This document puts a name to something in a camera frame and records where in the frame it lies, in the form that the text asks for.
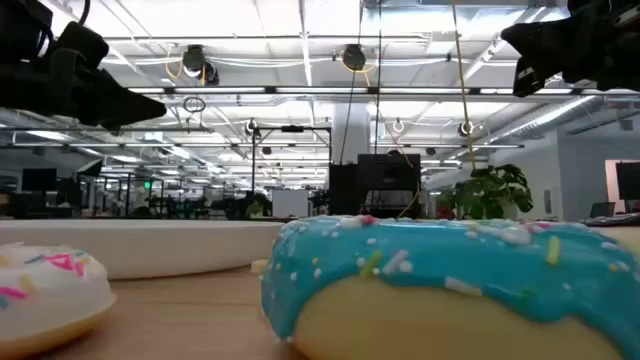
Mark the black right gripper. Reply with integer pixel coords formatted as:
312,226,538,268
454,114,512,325
500,0,640,99

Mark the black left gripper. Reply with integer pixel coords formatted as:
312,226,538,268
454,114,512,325
0,20,168,128

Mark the white frosted sprinkle donut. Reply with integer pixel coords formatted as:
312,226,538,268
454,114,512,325
0,242,118,360

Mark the blue frosted sprinkle donut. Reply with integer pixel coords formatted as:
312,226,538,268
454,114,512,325
259,214,640,360

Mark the round ceiling lamp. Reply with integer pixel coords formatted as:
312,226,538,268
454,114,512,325
341,43,368,72
181,44,221,86

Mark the white round plate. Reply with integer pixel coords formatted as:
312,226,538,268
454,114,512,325
0,218,287,281

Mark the green leafy potted plant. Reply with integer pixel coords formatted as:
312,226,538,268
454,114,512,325
438,164,535,222

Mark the black keyboard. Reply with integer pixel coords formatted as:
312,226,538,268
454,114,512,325
581,212,640,228

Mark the long ceiling light strip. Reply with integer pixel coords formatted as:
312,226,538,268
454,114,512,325
127,85,640,97

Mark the black monitor back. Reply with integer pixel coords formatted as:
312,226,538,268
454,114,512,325
327,153,423,219

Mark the silver ventilation duct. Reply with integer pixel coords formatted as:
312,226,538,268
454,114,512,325
491,96,602,145

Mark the yellow hanging cable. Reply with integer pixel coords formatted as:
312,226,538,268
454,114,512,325
451,0,477,172

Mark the dark wall screen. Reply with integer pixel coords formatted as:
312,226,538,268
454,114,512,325
614,160,640,202

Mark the black metal frame stand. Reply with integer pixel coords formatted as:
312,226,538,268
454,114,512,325
250,125,333,194

